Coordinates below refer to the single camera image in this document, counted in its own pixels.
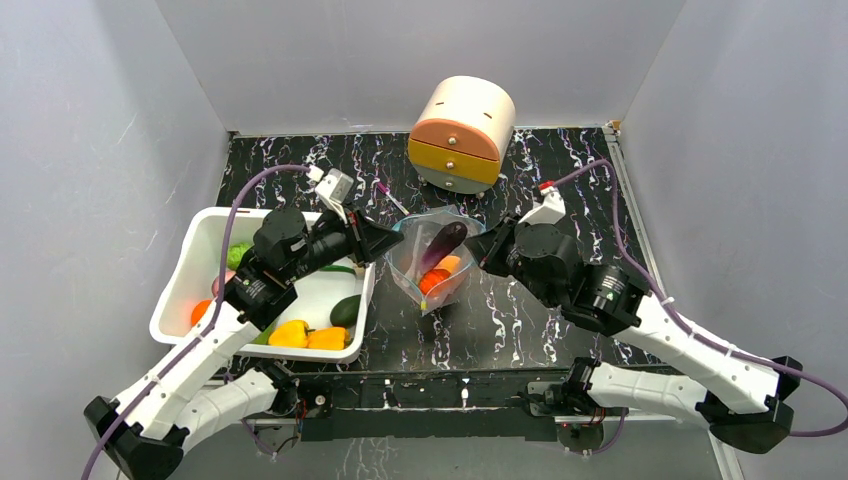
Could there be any red onion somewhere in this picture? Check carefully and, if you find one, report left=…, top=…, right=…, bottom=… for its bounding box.
left=210, top=270, right=235, bottom=297

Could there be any green cucumber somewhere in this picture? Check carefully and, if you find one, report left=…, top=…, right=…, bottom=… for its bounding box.
left=320, top=264, right=357, bottom=276

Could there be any white plastic bin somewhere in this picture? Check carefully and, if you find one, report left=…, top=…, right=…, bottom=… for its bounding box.
left=148, top=206, right=381, bottom=365

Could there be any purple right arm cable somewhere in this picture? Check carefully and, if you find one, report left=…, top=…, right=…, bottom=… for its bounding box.
left=539, top=158, right=848, bottom=439

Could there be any clear zip top bag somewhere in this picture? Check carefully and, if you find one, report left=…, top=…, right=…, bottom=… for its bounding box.
left=386, top=206, right=483, bottom=315

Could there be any yellow orange bell pepper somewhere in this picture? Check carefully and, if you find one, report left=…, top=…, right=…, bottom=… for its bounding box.
left=307, top=326, right=351, bottom=351

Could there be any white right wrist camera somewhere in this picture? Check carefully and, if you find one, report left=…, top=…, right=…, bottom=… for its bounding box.
left=519, top=182, right=566, bottom=225

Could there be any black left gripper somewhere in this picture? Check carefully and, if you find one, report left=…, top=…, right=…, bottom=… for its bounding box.
left=286, top=200, right=405, bottom=283

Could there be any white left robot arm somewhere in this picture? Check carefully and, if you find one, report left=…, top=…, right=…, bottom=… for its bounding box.
left=84, top=205, right=404, bottom=479

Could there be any orange pumpkin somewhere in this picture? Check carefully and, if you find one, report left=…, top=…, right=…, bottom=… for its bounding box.
left=418, top=268, right=451, bottom=295

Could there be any dark green avocado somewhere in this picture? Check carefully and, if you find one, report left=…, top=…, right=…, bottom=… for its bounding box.
left=329, top=295, right=362, bottom=329

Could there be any round pastel drawer cabinet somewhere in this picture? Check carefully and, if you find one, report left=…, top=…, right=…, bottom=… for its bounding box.
left=407, top=76, right=516, bottom=197

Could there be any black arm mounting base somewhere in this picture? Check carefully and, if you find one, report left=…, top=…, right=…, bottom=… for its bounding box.
left=295, top=368, right=621, bottom=442

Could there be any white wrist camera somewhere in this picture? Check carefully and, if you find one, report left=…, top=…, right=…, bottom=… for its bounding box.
left=314, top=168, right=354, bottom=224
left=519, top=182, right=566, bottom=225

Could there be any green cabbage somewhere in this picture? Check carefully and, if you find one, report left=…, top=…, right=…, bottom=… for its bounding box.
left=226, top=242, right=252, bottom=270

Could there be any purple eggplant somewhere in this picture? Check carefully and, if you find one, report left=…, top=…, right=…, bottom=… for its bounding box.
left=419, top=221, right=468, bottom=273

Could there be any pink marker pen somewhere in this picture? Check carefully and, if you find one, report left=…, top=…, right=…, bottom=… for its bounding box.
left=376, top=182, right=410, bottom=216

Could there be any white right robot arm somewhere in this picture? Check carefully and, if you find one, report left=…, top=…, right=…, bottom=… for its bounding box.
left=464, top=215, right=800, bottom=454

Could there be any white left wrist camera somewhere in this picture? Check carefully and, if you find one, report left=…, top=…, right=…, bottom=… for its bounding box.
left=314, top=168, right=354, bottom=224

